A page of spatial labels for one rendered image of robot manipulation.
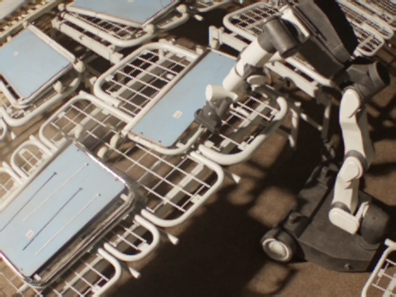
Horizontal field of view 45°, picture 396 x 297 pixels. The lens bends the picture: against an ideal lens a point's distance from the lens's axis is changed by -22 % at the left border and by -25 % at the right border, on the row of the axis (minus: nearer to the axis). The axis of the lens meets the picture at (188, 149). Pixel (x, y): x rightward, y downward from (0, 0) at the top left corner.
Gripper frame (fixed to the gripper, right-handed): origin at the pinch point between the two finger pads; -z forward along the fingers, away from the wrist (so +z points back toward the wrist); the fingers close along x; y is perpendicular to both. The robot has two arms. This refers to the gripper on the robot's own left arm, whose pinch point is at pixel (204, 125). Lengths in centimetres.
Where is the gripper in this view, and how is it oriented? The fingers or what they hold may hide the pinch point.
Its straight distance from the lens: 256.8
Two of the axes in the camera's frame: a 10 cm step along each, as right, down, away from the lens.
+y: 5.2, -6.1, 6.0
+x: 8.0, 5.9, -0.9
